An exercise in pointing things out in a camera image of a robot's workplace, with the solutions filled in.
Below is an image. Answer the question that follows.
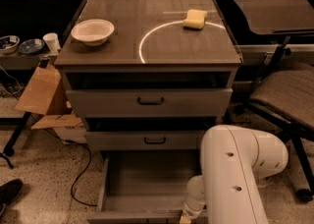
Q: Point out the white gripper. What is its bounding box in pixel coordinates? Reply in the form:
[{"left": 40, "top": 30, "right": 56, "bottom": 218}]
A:
[{"left": 180, "top": 175, "right": 206, "bottom": 224}]

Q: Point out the grey bottom drawer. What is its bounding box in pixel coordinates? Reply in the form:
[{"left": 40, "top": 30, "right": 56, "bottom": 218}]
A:
[{"left": 87, "top": 150, "right": 200, "bottom": 224}]

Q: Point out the grey drawer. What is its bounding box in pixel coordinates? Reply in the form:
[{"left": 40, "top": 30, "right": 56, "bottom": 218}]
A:
[
  {"left": 64, "top": 72, "right": 232, "bottom": 118},
  {"left": 85, "top": 117, "right": 216, "bottom": 150},
  {"left": 87, "top": 150, "right": 200, "bottom": 224}
]

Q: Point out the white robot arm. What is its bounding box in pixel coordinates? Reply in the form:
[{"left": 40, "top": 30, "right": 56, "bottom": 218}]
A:
[{"left": 180, "top": 125, "right": 288, "bottom": 224}]

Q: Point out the grey middle drawer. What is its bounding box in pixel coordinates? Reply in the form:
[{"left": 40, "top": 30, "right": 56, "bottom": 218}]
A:
[{"left": 85, "top": 117, "right": 216, "bottom": 150}]

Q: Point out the grey top drawer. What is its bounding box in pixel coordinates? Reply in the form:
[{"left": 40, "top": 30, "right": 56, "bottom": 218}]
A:
[{"left": 64, "top": 72, "right": 232, "bottom": 118}]

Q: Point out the grey drawer cabinet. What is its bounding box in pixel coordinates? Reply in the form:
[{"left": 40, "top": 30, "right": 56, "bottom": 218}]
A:
[{"left": 53, "top": 0, "right": 243, "bottom": 157}]

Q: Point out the grey office chair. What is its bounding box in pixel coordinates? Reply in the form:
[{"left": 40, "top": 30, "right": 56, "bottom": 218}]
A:
[{"left": 223, "top": 0, "right": 314, "bottom": 202}]

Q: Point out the black shoe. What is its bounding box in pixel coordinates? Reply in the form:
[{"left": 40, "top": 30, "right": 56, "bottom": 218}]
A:
[{"left": 0, "top": 179, "right": 24, "bottom": 217}]

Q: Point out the brown cardboard box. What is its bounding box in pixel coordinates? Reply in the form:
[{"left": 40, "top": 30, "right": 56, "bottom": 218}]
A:
[{"left": 16, "top": 64, "right": 86, "bottom": 143}]

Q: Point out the black table leg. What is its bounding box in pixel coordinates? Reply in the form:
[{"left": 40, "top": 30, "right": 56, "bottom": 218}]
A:
[{"left": 3, "top": 112, "right": 30, "bottom": 156}]

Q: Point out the yellow sponge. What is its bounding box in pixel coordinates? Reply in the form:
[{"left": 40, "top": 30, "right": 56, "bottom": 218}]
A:
[{"left": 183, "top": 9, "right": 207, "bottom": 29}]

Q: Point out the white paper cup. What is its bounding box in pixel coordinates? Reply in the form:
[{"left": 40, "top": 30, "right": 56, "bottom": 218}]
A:
[{"left": 43, "top": 32, "right": 61, "bottom": 53}]

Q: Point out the low grey side shelf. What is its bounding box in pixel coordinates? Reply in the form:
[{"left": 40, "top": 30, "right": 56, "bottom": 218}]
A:
[{"left": 0, "top": 51, "right": 57, "bottom": 71}]

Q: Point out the white patterned bowl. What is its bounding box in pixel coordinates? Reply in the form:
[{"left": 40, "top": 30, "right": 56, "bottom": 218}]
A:
[{"left": 0, "top": 35, "right": 20, "bottom": 54}]

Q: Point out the black floor cable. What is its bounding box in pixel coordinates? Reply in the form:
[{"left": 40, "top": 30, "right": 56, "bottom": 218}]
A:
[{"left": 42, "top": 128, "right": 99, "bottom": 208}]

